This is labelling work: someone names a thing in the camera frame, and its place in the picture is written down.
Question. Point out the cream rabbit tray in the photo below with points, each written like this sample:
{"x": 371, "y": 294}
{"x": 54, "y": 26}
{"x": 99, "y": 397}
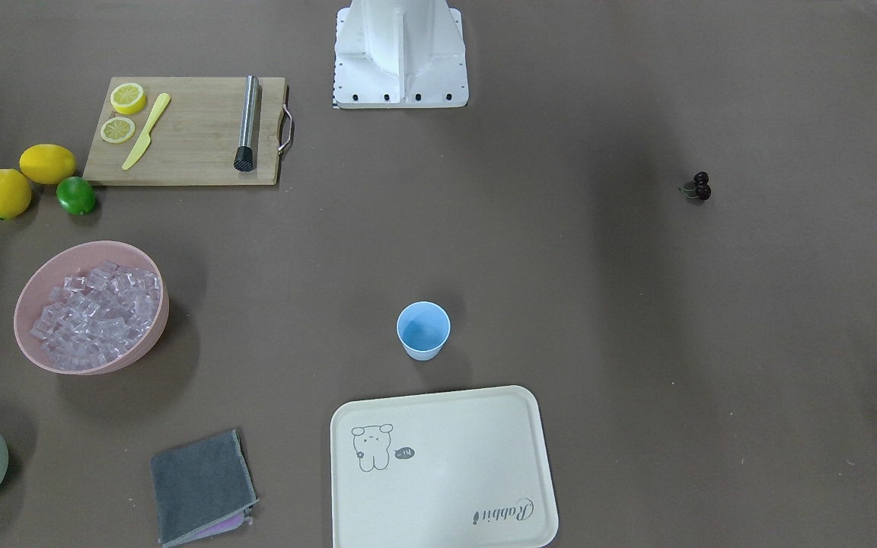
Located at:
{"x": 466, "y": 468}

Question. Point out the bamboo cutting board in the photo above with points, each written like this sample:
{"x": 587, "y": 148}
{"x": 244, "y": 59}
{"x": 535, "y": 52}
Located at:
{"x": 194, "y": 140}

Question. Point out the steel muddler black tip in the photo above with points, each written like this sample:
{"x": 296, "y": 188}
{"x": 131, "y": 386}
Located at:
{"x": 244, "y": 157}

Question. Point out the lemon slice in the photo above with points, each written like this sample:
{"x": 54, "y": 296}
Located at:
{"x": 117, "y": 130}

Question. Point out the clear ice cubes pile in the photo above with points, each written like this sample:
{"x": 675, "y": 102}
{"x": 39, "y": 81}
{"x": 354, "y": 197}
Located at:
{"x": 97, "y": 315}

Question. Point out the yellow plastic knife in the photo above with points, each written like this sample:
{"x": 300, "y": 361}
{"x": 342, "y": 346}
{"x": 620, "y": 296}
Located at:
{"x": 143, "y": 141}

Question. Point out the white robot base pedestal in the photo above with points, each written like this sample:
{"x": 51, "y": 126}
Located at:
{"x": 399, "y": 55}

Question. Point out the whole yellow lemon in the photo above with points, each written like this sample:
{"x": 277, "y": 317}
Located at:
{"x": 15, "y": 194}
{"x": 47, "y": 164}

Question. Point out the pink bowl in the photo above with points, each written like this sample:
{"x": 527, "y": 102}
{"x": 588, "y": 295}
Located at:
{"x": 35, "y": 295}

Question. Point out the grey folded cloth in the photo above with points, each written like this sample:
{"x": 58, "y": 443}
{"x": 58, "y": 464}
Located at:
{"x": 202, "y": 489}

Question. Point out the light blue plastic cup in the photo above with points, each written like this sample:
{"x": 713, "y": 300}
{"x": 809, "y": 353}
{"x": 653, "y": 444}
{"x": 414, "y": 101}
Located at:
{"x": 423, "y": 328}

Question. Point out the green lime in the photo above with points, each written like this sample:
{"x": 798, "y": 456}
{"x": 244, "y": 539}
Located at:
{"x": 76, "y": 196}

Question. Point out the lemon half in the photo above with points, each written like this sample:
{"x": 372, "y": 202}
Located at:
{"x": 128, "y": 98}

